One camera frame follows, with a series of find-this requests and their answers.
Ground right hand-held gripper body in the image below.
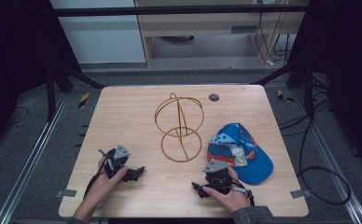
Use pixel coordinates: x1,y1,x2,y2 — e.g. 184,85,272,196
202,159,233,196

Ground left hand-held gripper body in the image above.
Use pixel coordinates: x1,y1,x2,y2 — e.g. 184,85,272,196
98,143,132,180

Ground person's left hand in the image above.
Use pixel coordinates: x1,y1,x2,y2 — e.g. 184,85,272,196
90,155,130,207

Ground person's right hand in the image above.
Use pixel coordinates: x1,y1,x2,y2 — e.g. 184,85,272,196
202,166,252,215

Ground blue baseball cap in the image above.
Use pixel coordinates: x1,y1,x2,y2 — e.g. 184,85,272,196
206,122,275,187

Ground yellow black striped tape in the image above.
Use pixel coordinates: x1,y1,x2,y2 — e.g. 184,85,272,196
77,91,91,109
276,89,295,104

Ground black metal stand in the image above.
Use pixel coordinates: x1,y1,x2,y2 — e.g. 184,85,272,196
250,59,315,119
45,60,107,123

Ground white cabinet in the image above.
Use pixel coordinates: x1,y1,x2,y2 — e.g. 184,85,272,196
49,0,147,64

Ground black curtain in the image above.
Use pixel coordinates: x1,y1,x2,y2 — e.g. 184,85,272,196
289,0,362,175
0,0,84,157

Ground left hand-held gripper black cable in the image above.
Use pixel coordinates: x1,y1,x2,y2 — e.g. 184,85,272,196
83,148,109,200

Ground hand-held gripper black cable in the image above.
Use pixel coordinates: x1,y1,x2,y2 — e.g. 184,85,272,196
230,176,256,207
83,148,109,200

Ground right hand-held gripper black cable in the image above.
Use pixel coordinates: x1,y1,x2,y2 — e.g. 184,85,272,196
230,176,256,207

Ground brown wire hat stand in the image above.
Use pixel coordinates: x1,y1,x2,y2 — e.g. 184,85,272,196
153,91,205,163

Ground grey metal table bracket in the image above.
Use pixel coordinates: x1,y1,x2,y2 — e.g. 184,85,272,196
55,189,78,199
289,189,313,200

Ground aluminium floor rail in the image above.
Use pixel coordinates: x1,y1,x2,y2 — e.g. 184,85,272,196
0,92,69,224
294,90,362,224

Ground black looped floor cable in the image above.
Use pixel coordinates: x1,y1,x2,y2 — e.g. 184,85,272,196
277,90,352,206

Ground thin black floor cable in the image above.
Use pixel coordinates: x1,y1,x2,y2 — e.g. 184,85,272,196
6,105,30,127

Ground black hanging cables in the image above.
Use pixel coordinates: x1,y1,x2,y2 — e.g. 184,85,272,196
254,12,293,66

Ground black metal frame bar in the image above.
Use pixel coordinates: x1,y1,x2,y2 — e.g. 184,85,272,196
52,4,309,18

